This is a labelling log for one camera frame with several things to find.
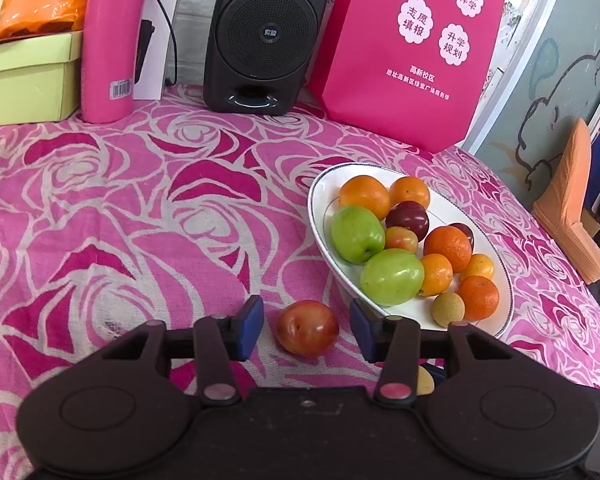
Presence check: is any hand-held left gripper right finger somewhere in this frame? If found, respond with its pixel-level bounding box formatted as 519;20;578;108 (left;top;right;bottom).
349;299;526;406

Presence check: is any deep orange tangerine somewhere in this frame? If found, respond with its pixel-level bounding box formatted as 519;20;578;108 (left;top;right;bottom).
455;276;501;322
423;226;473;273

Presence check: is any pink thermos bottle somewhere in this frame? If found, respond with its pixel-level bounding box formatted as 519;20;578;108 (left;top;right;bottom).
81;0;154;125

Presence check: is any black speaker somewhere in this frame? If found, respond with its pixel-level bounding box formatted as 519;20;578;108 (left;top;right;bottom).
203;0;336;115

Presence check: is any small yellow orange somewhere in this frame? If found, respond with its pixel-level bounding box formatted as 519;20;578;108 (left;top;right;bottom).
460;254;496;282
419;253;454;297

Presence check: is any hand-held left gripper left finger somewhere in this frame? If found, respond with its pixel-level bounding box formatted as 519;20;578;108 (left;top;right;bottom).
97;295;265;406

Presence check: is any pink tote bag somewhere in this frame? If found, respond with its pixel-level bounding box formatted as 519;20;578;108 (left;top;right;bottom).
307;0;510;154

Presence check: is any orange ribbed object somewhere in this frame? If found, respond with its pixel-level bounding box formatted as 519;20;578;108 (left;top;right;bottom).
532;117;600;284

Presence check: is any white plate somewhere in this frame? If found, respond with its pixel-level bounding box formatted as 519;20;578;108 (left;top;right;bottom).
307;162;515;339

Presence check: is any yellow-green kiwi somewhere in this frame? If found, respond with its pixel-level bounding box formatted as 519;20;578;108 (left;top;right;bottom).
431;292;467;327
416;366;436;397

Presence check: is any pink rose printed tablecloth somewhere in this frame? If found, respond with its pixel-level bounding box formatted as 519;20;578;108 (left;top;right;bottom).
0;82;600;461

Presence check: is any green apple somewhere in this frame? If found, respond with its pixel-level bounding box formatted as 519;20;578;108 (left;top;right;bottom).
331;206;386;265
360;249;426;307

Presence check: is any black cable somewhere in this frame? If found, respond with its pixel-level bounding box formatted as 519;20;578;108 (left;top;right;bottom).
151;0;178;86

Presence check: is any white carton box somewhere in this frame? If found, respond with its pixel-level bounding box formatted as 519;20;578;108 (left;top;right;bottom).
132;0;179;101

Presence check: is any green shoe box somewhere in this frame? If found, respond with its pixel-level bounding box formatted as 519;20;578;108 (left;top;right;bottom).
0;30;86;129

